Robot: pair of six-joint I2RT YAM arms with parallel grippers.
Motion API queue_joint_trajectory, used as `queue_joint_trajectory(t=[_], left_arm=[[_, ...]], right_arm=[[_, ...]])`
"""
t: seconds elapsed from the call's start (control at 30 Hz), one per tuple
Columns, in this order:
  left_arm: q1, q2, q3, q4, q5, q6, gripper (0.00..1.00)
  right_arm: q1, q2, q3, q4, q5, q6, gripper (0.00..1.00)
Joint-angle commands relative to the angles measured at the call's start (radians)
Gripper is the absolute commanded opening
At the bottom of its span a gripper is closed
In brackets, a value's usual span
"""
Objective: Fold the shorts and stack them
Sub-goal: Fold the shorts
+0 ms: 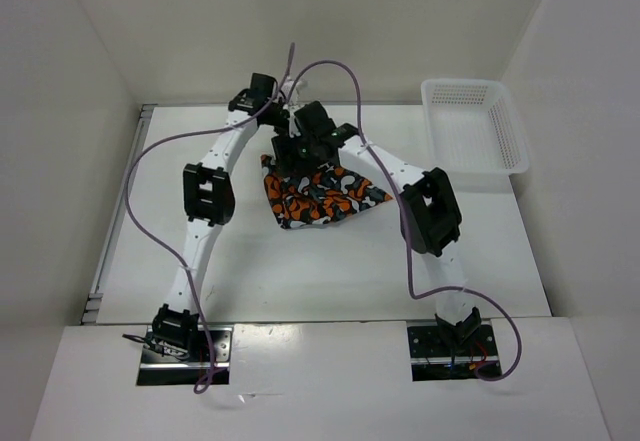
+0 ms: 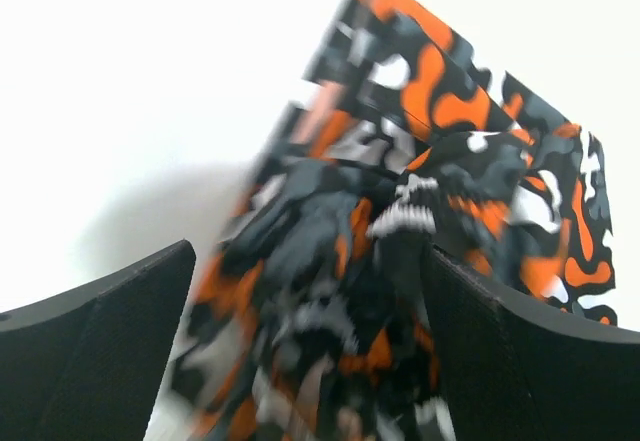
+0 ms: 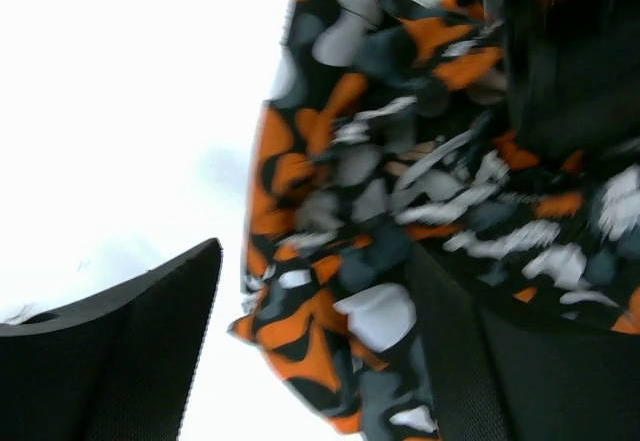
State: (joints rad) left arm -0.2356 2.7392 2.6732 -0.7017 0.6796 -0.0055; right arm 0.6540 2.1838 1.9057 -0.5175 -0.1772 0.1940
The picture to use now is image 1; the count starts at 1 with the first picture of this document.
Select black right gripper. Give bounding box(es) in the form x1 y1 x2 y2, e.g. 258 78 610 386
271 128 323 178

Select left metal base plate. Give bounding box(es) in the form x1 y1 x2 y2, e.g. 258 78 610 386
123 325 233 387

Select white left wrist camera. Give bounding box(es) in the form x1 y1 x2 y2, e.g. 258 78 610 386
280 77 307 106

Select orange camouflage shorts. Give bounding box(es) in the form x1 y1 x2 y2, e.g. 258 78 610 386
261 154 392 230

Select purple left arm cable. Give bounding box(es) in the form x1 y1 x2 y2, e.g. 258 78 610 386
123 43 299 395

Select white perforated plastic basket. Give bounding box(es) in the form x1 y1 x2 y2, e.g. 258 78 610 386
421 78 530 176

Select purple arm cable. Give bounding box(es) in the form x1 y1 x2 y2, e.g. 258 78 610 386
279 59 525 382
123 43 299 395

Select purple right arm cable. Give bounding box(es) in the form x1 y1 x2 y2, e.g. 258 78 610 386
279 59 525 382

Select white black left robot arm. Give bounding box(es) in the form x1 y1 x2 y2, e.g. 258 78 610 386
152 73 286 361

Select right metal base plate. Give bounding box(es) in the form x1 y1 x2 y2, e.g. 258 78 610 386
407 321 502 382

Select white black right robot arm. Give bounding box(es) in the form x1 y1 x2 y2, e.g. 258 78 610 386
259 101 474 354

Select metal base plate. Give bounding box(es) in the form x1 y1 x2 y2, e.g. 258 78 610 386
407 321 502 382
123 325 233 387

